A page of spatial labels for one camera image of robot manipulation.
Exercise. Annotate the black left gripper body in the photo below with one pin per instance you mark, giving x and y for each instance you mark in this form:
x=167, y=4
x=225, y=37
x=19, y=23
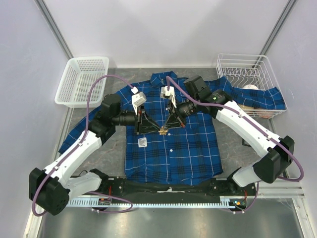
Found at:
x=138, y=119

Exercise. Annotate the white ceramic bowl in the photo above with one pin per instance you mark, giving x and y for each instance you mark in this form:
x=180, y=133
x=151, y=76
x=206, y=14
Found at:
x=250, y=86

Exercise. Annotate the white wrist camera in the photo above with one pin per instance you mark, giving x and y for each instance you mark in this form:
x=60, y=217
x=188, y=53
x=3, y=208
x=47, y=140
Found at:
x=137, y=100
x=168, y=92

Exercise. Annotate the white perforated plastic basket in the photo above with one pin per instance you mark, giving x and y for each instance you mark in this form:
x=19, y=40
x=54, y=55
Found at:
x=77, y=79

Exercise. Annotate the beige ceramic bowl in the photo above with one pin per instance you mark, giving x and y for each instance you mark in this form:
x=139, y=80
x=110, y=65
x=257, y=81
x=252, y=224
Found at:
x=245, y=108

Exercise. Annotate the blue plaid shirt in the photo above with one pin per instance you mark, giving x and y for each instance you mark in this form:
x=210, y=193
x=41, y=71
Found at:
x=187, y=155

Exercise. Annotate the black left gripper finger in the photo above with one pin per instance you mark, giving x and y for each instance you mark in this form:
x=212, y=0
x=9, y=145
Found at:
x=148, y=128
x=147, y=120

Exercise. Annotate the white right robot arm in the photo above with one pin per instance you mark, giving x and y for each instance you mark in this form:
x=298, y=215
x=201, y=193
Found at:
x=276, y=153

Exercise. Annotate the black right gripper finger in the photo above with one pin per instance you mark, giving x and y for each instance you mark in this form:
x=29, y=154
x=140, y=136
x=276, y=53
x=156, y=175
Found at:
x=169, y=122
x=178, y=122

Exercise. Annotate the white wire dish rack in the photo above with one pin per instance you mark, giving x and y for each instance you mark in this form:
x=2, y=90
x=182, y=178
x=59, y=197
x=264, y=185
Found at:
x=253, y=80

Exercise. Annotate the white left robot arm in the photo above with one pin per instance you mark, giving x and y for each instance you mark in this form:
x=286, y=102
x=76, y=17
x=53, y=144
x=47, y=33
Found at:
x=53, y=187

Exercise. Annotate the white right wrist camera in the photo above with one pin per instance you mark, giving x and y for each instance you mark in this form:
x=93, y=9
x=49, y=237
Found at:
x=168, y=92

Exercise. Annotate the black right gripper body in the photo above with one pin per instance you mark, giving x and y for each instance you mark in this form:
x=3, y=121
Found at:
x=179, y=111

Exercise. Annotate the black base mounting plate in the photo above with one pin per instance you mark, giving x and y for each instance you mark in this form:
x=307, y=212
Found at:
x=118, y=186

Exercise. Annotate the black brooch display box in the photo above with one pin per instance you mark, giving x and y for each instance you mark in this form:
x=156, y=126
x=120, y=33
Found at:
x=245, y=143

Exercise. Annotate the white slotted cable duct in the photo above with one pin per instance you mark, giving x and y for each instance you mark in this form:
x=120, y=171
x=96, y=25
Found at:
x=89, y=201

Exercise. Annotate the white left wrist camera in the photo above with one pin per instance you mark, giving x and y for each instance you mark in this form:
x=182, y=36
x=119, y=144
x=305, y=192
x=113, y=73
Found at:
x=137, y=100

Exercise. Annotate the pink patterned bowl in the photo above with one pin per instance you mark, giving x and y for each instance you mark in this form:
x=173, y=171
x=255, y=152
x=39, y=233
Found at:
x=266, y=114

